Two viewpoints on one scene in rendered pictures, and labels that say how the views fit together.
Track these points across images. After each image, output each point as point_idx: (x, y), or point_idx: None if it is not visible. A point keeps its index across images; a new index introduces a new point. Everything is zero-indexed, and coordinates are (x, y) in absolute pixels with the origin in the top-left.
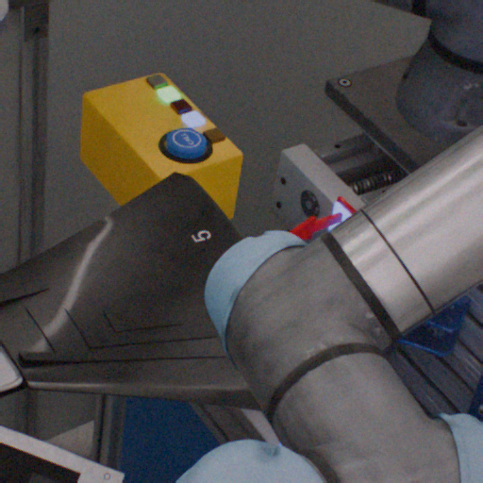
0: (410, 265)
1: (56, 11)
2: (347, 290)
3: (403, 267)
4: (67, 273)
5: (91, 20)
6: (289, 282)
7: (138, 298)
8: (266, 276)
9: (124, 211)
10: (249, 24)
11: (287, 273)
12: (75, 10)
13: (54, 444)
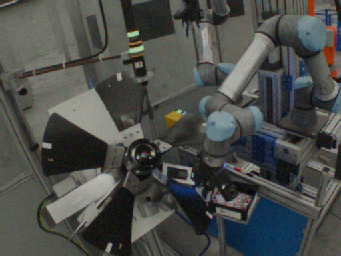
0: (231, 89)
1: (154, 113)
2: (222, 96)
3: (230, 89)
4: (173, 131)
5: (160, 113)
6: (212, 99)
7: (187, 131)
8: (208, 101)
9: (179, 120)
10: (188, 107)
11: (212, 99)
12: (157, 112)
13: (178, 203)
